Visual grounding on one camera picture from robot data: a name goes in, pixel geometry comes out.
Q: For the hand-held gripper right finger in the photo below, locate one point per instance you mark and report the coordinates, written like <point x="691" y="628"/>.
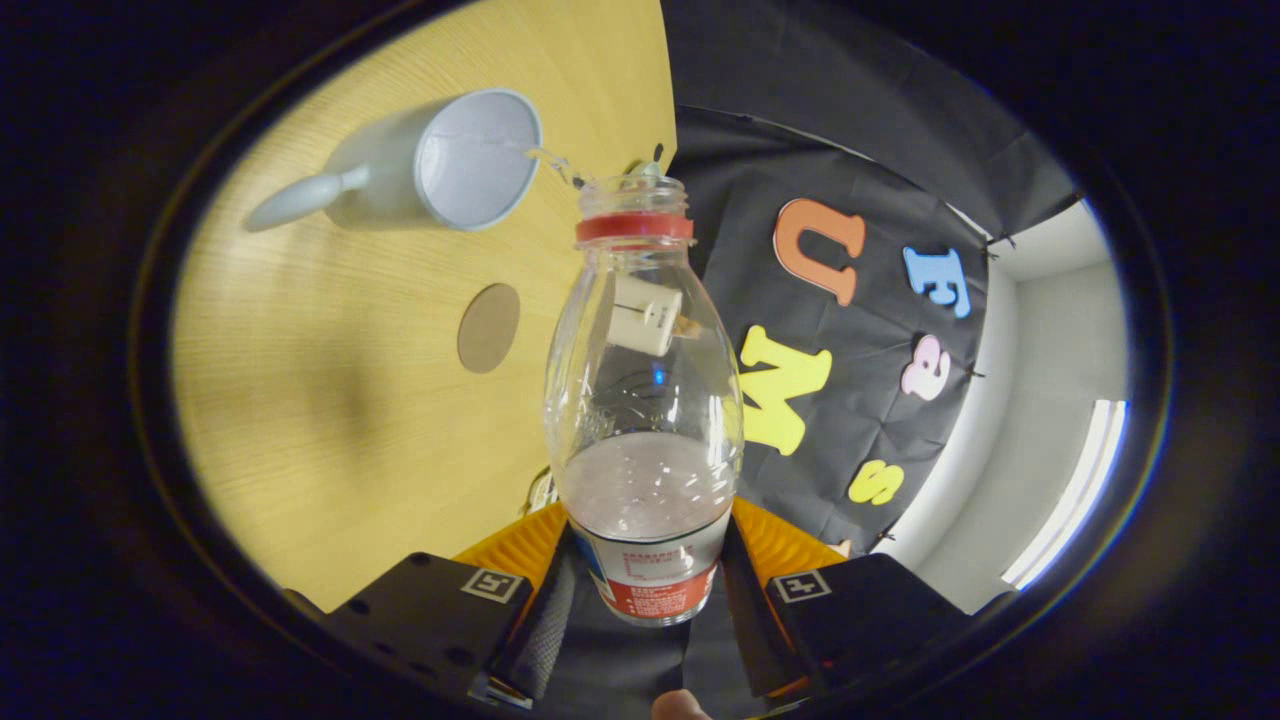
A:
<point x="755" y="640"/>

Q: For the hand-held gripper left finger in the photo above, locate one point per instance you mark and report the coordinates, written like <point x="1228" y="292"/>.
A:
<point x="545" y="640"/>

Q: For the clear juice bottle red label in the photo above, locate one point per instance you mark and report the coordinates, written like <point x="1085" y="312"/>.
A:
<point x="648" y="490"/>

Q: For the round brown coaster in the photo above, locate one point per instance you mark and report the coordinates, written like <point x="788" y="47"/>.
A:
<point x="489" y="328"/>

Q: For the pale grey cup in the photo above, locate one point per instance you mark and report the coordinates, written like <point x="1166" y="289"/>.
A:
<point x="380" y="170"/>

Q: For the wooden table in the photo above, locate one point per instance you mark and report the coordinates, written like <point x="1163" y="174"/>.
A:
<point x="320" y="400"/>

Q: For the white toaster with toast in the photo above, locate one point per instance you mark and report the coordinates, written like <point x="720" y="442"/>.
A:
<point x="642" y="318"/>

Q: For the large ceiling light panel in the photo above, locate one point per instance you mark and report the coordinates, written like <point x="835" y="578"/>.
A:
<point x="1075" y="490"/>

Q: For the black backdrop cloth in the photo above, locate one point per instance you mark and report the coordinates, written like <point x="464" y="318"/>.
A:
<point x="800" y="140"/>

